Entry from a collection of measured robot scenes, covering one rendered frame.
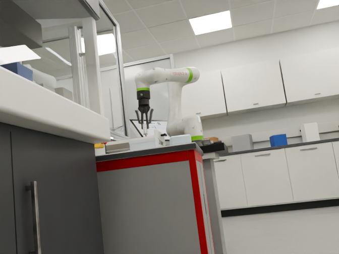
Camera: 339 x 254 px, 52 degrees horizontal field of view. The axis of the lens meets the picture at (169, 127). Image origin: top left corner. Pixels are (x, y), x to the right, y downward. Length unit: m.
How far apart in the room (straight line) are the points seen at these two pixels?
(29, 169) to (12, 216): 0.15
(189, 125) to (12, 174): 1.67
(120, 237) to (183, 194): 0.33
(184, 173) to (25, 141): 0.75
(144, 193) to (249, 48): 4.84
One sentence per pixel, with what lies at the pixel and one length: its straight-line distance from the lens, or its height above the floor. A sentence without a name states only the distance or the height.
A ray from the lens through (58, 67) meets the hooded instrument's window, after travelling 1.16.
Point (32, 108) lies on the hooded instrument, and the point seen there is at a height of 0.83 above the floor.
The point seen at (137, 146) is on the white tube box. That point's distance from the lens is 1.62.
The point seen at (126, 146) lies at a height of 0.85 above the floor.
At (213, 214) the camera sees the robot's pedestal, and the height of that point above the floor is 0.35.
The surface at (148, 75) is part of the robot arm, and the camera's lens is 2.33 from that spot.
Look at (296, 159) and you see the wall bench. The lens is 5.13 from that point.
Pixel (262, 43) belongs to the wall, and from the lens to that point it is 6.18.
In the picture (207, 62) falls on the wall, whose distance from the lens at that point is 6.13.
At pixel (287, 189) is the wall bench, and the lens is 5.12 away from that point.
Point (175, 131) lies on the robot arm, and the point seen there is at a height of 0.95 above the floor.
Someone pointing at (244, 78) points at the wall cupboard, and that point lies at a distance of 5.63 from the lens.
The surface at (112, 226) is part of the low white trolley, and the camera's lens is 1.62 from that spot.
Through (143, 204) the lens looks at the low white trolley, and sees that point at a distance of 1.57.
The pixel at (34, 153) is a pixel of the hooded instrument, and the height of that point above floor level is 0.73.
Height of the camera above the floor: 0.61
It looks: 9 degrees up
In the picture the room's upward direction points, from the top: 7 degrees counter-clockwise
